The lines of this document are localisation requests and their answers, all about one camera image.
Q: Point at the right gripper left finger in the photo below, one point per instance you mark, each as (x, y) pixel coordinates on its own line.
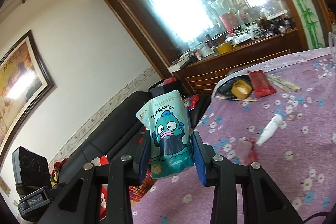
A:
(101, 194)

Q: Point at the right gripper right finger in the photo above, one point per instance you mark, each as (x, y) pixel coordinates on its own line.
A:
(263, 201)

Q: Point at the teal cartoon tissue pack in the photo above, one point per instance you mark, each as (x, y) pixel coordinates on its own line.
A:
(171, 151)

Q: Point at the red plastic basket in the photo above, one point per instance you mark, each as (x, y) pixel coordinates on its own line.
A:
(138, 192)

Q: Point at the white plastic bottle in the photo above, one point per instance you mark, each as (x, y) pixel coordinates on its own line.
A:
(270, 129)

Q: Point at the black leather sofa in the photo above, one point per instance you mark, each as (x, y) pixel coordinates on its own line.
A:
(115, 135)

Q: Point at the purple floral tablecloth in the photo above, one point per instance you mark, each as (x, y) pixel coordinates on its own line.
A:
(299, 157)

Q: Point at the wooden chopstick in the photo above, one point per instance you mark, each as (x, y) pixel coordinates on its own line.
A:
(236, 99)

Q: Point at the yellow tape roll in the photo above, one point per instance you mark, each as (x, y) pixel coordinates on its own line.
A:
(241, 89)

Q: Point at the dark red packet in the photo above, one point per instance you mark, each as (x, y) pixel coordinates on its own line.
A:
(260, 84)

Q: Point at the black bag on table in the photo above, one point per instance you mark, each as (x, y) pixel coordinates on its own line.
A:
(225, 89)

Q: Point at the wrapped chopsticks bundle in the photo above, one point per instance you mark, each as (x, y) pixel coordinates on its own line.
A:
(285, 85)

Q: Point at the wooden glass partition cabinet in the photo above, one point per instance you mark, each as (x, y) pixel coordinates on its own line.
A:
(199, 41)

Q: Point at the framed wall painting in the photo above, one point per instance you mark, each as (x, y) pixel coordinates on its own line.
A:
(25, 80)

